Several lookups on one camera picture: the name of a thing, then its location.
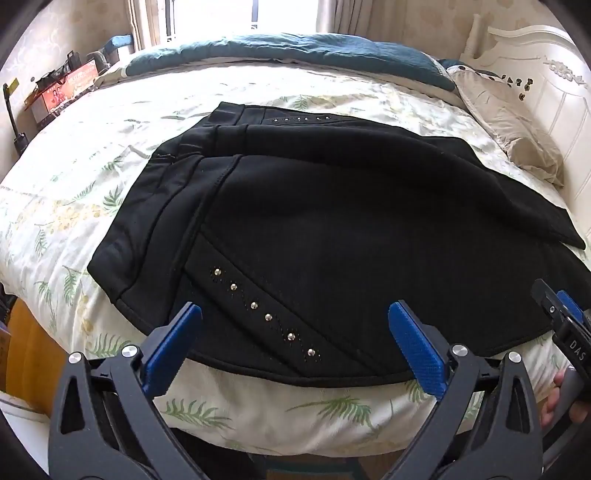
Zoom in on teal blanket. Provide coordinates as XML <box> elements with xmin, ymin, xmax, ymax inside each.
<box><xmin>127</xmin><ymin>34</ymin><xmax>455</xmax><ymax>92</ymax></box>

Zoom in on beige pillow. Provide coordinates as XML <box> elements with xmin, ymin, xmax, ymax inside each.
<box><xmin>450</xmin><ymin>67</ymin><xmax>566</xmax><ymax>188</ymax></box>

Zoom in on white carved headboard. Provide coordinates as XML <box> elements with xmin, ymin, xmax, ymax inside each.
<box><xmin>462</xmin><ymin>14</ymin><xmax>591</xmax><ymax>259</ymax></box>

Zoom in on red label cardboard box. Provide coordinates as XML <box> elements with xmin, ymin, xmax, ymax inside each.
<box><xmin>25</xmin><ymin>62</ymin><xmax>100</xmax><ymax>125</ymax></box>

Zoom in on polka dot cloth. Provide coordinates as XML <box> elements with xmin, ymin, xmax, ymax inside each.
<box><xmin>445</xmin><ymin>58</ymin><xmax>536</xmax><ymax>100</ymax></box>

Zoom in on black handheld radio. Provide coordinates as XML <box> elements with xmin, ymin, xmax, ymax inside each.
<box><xmin>2</xmin><ymin>83</ymin><xmax>26</xmax><ymax>155</ymax></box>

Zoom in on black bag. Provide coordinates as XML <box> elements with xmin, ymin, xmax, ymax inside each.
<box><xmin>36</xmin><ymin>51</ymin><xmax>83</xmax><ymax>89</ymax></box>

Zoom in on black studded pants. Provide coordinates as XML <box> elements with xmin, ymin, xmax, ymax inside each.
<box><xmin>88</xmin><ymin>102</ymin><xmax>587</xmax><ymax>388</ymax></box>

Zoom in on leaf print bed sheet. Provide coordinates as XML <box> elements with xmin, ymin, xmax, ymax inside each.
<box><xmin>0</xmin><ymin>60</ymin><xmax>591</xmax><ymax>457</ymax></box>

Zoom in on person's right hand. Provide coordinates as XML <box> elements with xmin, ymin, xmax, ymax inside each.
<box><xmin>539</xmin><ymin>371</ymin><xmax>591</xmax><ymax>429</ymax></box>

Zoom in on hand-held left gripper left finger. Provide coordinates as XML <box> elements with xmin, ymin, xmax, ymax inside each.
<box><xmin>48</xmin><ymin>302</ymin><xmax>211</xmax><ymax>480</ymax></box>

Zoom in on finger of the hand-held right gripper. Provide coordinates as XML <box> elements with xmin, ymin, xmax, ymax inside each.
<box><xmin>531</xmin><ymin>278</ymin><xmax>581</xmax><ymax>326</ymax></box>

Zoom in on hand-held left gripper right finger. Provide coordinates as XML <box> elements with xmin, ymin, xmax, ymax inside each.
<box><xmin>385</xmin><ymin>301</ymin><xmax>543</xmax><ymax>480</ymax></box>

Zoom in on wooden bed frame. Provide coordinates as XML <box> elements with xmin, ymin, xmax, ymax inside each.
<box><xmin>6</xmin><ymin>300</ymin><xmax>61</xmax><ymax>418</ymax></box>

